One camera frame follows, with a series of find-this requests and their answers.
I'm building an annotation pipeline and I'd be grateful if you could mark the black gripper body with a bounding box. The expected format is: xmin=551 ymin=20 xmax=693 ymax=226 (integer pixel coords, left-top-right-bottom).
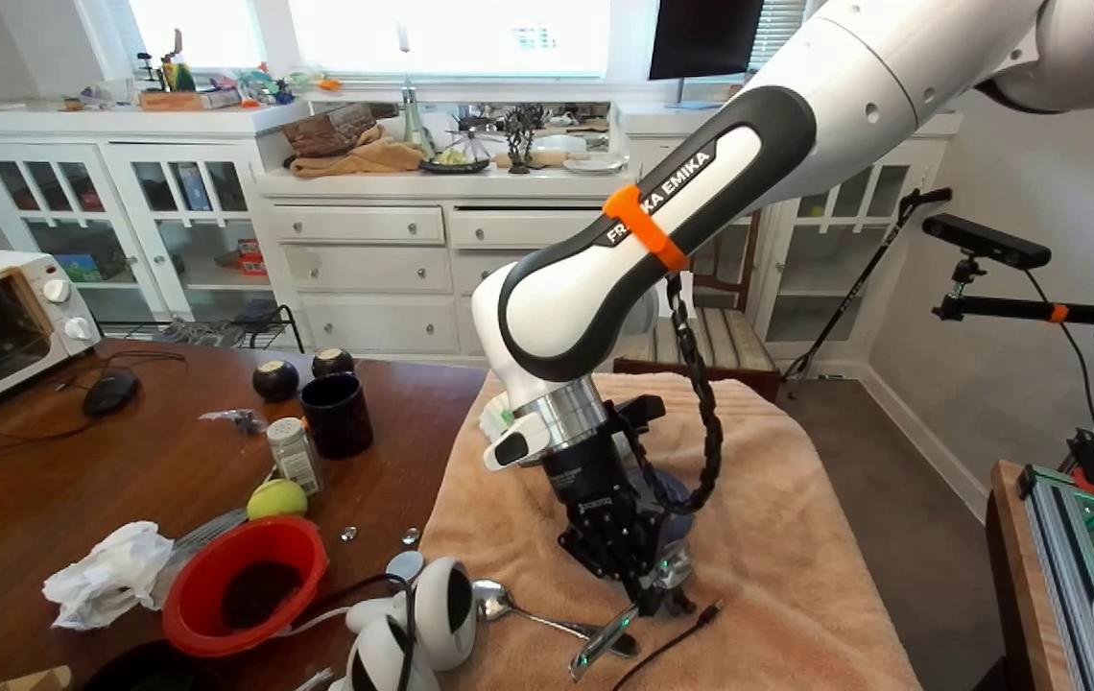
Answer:
xmin=547 ymin=394 xmax=687 ymax=577

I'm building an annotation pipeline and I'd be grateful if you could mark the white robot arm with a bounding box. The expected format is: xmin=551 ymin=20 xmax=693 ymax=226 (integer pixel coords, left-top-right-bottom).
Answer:
xmin=471 ymin=0 xmax=1094 ymax=613

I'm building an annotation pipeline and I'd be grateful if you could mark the beige towel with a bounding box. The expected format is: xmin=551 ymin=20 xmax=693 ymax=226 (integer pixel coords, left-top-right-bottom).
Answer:
xmin=423 ymin=379 xmax=919 ymax=691

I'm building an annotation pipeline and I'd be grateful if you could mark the wooden chair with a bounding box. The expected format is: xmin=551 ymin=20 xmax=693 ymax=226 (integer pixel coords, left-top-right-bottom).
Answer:
xmin=611 ymin=216 xmax=785 ymax=399

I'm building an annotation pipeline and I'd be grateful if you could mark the black mug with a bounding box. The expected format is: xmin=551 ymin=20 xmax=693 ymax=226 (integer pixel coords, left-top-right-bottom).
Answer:
xmin=305 ymin=374 xmax=374 ymax=462

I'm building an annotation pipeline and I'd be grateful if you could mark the small spice jar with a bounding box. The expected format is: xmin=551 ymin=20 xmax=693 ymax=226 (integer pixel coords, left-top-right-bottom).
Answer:
xmin=266 ymin=420 xmax=318 ymax=496

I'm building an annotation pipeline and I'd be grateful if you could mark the green tennis ball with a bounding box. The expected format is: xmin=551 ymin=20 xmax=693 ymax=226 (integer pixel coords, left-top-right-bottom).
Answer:
xmin=247 ymin=480 xmax=307 ymax=521

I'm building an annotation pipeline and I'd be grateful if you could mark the white dresser cabinet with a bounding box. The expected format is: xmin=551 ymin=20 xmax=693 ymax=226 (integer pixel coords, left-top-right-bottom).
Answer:
xmin=259 ymin=173 xmax=617 ymax=362

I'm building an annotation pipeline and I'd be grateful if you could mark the black round jar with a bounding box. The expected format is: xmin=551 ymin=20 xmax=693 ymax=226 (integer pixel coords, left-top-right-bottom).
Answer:
xmin=249 ymin=362 xmax=301 ymax=402

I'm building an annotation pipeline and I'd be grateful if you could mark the red bowl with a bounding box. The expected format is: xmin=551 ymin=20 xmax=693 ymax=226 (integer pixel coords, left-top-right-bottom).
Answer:
xmin=163 ymin=517 xmax=332 ymax=660

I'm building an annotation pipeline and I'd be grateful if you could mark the black monitor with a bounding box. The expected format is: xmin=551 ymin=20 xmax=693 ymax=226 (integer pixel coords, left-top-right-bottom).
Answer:
xmin=648 ymin=0 xmax=765 ymax=79

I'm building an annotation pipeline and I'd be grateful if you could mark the white crumpled cloth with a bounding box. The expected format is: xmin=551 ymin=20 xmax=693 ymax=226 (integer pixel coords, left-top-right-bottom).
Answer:
xmin=43 ymin=521 xmax=173 ymax=633

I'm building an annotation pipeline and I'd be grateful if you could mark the black computer mouse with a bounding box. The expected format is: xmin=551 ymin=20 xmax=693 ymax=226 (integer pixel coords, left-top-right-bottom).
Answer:
xmin=80 ymin=367 xmax=142 ymax=420

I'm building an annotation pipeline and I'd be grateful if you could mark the white glass door cabinet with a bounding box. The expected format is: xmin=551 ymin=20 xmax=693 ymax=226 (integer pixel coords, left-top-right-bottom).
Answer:
xmin=0 ymin=106 xmax=296 ymax=335

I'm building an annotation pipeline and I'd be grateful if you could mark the black camera on stand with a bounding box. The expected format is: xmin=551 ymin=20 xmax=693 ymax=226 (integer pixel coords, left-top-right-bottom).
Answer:
xmin=923 ymin=216 xmax=1094 ymax=331

